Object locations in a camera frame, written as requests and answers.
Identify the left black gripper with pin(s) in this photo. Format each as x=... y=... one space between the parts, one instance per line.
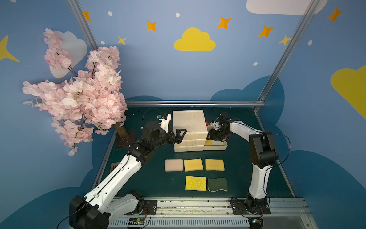
x=172 y=136

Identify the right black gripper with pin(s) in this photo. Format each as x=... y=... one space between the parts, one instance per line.
x=216 y=133

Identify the cream drawer cabinet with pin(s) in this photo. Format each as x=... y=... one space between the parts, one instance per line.
x=194 y=122

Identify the pink white sponge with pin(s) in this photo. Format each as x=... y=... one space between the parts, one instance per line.
x=173 y=165

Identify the green scouring sponge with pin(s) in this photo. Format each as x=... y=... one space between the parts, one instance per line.
x=217 y=184

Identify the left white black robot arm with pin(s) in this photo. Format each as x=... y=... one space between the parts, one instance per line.
x=97 y=209

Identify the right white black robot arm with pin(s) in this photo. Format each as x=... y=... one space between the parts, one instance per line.
x=262 y=152

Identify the yellow sponge in drawer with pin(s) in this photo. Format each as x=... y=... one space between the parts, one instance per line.
x=208 y=143

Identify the brown slotted spatula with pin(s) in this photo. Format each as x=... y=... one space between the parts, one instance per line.
x=114 y=166

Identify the pink cherry blossom tree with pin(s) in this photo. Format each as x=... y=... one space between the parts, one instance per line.
x=89 y=103

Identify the left green circuit board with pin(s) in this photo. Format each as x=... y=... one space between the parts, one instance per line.
x=136 y=223

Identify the right small circuit board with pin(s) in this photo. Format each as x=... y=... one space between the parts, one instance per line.
x=255 y=223

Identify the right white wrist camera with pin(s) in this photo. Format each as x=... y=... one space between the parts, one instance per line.
x=213 y=125

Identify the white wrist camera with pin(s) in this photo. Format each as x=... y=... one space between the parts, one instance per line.
x=213 y=125
x=164 y=119

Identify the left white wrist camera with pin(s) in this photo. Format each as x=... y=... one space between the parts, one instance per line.
x=164 y=119

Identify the dark tree base plate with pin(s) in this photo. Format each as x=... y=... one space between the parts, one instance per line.
x=124 y=139

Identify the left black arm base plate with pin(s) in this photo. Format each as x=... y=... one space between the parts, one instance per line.
x=146 y=207

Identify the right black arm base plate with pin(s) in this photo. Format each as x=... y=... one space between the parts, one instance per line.
x=250 y=206

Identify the aluminium front rail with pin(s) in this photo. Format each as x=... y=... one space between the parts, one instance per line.
x=216 y=213

